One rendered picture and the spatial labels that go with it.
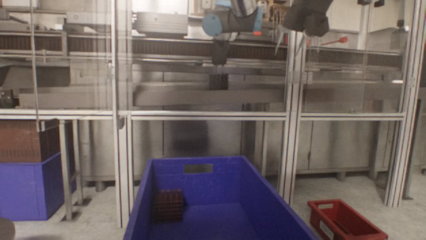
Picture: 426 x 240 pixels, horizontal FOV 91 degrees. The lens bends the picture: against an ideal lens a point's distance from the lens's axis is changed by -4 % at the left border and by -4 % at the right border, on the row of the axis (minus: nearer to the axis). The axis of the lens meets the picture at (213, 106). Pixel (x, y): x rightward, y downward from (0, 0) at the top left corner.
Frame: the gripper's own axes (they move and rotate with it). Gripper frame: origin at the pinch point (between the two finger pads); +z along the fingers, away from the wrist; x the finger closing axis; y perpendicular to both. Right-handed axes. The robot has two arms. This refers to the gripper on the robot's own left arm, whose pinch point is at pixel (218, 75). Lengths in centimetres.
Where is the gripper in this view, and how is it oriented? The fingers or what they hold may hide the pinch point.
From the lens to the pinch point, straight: 118.1
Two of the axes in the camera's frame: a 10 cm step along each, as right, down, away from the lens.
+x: -9.9, 0.3, -1.4
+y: -1.2, -6.7, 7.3
